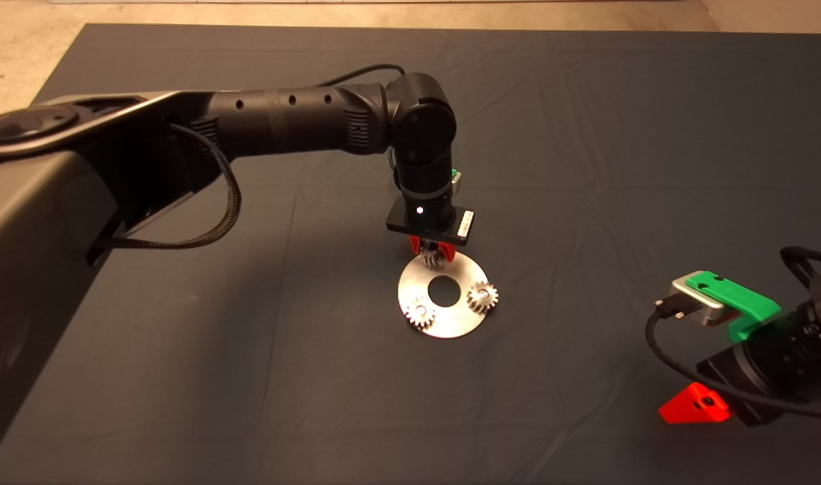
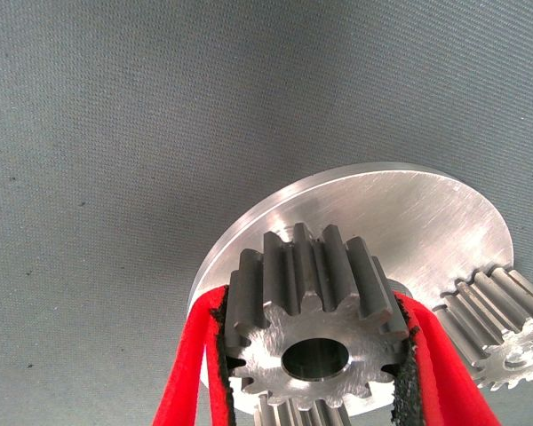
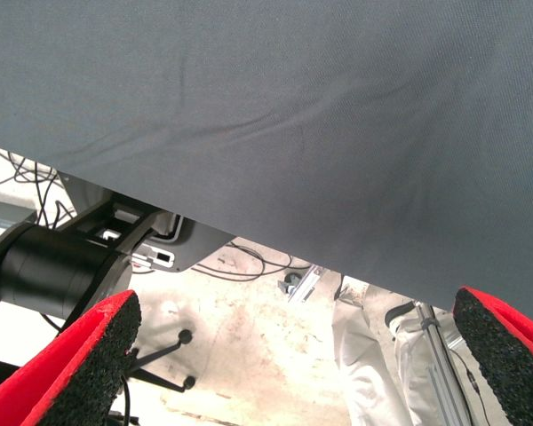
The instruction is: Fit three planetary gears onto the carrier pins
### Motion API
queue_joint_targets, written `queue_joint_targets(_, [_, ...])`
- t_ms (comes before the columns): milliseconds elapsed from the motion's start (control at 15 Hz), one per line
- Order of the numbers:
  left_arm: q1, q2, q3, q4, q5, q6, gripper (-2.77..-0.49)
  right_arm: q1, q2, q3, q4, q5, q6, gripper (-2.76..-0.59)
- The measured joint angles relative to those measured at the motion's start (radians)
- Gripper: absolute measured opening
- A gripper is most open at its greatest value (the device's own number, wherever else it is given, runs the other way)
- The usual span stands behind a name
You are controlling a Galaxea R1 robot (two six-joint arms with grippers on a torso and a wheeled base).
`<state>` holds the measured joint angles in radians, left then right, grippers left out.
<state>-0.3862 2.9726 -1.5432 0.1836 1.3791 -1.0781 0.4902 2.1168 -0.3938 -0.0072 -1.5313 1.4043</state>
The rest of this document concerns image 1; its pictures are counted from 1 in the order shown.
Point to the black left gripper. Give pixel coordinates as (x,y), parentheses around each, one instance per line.
(427,219)

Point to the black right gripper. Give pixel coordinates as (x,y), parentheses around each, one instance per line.
(762,377)

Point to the steel spur gear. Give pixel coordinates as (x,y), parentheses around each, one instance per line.
(489,300)
(432,258)
(429,318)

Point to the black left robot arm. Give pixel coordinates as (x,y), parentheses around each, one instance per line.
(289,121)

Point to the round metal carrier plate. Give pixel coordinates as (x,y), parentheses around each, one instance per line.
(450,323)

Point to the dark grey table cloth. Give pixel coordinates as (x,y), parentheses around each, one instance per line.
(585,101)

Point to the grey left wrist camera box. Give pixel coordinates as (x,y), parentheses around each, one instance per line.
(457,184)

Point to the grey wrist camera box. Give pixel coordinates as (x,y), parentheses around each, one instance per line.
(693,294)
(457,184)

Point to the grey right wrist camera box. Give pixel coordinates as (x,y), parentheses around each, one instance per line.
(693,294)

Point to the green right camera mount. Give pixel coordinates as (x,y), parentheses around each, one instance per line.
(739,298)

